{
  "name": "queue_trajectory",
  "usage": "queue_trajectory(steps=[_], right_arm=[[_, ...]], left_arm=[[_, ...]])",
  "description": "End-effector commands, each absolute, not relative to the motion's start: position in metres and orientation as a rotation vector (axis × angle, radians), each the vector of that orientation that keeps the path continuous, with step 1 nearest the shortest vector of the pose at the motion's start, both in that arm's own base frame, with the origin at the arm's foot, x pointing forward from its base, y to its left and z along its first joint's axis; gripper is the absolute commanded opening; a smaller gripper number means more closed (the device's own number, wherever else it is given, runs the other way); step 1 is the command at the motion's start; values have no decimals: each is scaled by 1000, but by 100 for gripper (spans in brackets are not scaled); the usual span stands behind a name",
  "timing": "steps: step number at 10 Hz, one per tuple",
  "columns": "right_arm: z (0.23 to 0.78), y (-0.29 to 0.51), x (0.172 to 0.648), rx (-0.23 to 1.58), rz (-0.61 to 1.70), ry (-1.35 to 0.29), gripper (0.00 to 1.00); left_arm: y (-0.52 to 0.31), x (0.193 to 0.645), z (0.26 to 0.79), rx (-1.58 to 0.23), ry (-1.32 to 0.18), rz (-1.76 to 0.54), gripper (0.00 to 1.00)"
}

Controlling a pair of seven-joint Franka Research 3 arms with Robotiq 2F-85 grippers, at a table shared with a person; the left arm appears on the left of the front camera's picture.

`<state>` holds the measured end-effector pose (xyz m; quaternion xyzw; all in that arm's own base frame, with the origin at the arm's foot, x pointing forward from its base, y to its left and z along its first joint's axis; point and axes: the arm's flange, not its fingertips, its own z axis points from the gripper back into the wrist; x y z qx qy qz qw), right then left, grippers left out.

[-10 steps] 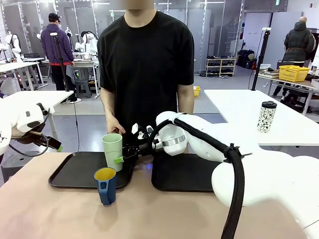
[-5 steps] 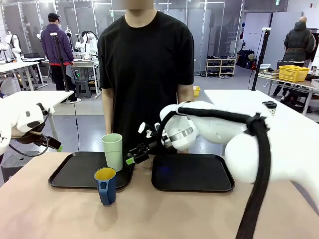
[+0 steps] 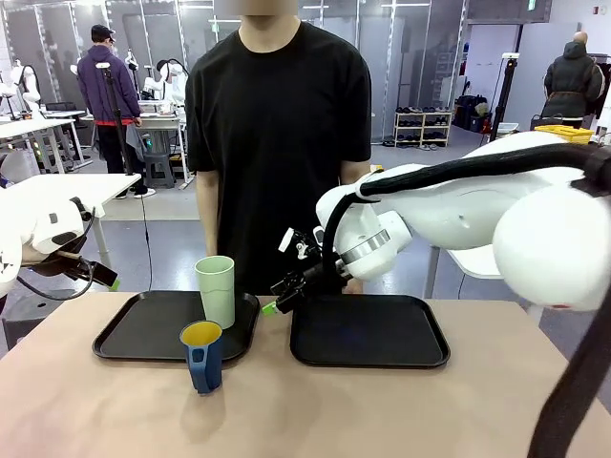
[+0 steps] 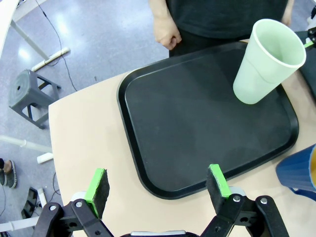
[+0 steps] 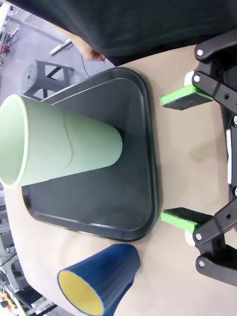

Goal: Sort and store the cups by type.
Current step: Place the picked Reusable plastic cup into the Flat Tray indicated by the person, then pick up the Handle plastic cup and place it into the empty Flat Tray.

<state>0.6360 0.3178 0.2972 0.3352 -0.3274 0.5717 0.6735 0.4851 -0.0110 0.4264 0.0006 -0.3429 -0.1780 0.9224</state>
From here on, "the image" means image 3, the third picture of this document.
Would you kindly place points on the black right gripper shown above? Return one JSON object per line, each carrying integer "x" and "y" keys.
{"x": 324, "y": 279}

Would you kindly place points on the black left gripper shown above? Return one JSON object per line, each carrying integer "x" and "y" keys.
{"x": 57, "y": 264}

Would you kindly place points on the pale green tall cup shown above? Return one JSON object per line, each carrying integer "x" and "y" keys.
{"x": 217, "y": 291}

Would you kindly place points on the person's right forearm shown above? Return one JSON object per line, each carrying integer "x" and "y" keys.
{"x": 208, "y": 214}

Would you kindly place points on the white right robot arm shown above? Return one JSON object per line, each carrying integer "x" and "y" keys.
{"x": 477, "y": 210}

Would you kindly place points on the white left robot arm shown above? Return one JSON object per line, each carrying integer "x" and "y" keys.
{"x": 38, "y": 214}

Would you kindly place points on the person's left hand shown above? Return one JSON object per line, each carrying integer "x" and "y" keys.
{"x": 354, "y": 287}

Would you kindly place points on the black plastic tray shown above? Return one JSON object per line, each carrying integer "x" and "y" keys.
{"x": 367, "y": 334}
{"x": 148, "y": 329}

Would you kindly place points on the blue cup with yellow interior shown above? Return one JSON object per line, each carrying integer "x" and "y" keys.
{"x": 205, "y": 367}

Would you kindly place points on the grey step stool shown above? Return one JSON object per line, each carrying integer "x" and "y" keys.
{"x": 156, "y": 169}

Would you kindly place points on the person in black t-shirt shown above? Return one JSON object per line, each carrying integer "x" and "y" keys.
{"x": 277, "y": 143}

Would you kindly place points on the black tripod stand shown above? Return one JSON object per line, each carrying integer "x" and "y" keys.
{"x": 117, "y": 119}

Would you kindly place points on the white desk with grey legs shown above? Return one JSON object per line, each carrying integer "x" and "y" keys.
{"x": 33, "y": 126}

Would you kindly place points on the man in purple jacket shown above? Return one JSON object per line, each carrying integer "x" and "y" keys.
{"x": 102, "y": 90}

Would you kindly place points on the wooden shoe rack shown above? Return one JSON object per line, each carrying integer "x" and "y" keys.
{"x": 422, "y": 129}

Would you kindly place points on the black light stand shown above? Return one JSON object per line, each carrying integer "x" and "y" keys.
{"x": 505, "y": 95}

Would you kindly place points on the yellow plastic box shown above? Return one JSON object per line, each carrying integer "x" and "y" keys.
{"x": 565, "y": 133}

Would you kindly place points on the person in dark puffer jacket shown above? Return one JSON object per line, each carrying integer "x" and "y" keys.
{"x": 573, "y": 81}

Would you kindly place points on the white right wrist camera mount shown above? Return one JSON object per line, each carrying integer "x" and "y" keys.
{"x": 301, "y": 243}

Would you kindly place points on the grey robot pedestal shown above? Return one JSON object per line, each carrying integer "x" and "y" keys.
{"x": 28, "y": 319}

